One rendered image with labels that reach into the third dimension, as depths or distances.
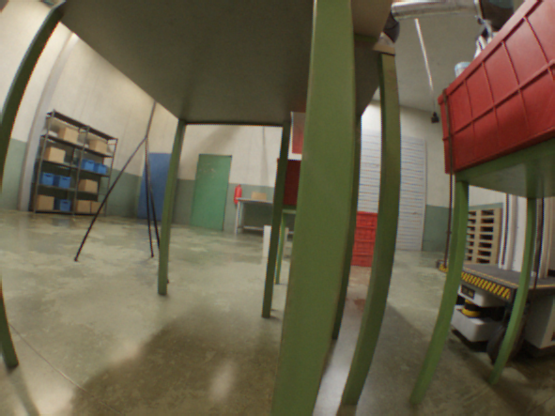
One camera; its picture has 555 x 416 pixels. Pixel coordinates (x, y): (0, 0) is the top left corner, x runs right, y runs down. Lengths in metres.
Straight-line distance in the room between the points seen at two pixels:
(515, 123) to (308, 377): 0.47
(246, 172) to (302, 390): 6.36
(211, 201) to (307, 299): 6.46
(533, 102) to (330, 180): 0.38
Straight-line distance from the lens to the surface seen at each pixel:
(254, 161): 6.51
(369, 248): 2.99
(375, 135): 6.90
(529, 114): 0.46
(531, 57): 0.48
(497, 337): 1.02
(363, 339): 0.59
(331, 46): 0.23
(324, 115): 0.19
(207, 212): 6.64
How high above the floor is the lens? 0.46
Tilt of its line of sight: 3 degrees up
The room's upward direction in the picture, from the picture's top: 6 degrees clockwise
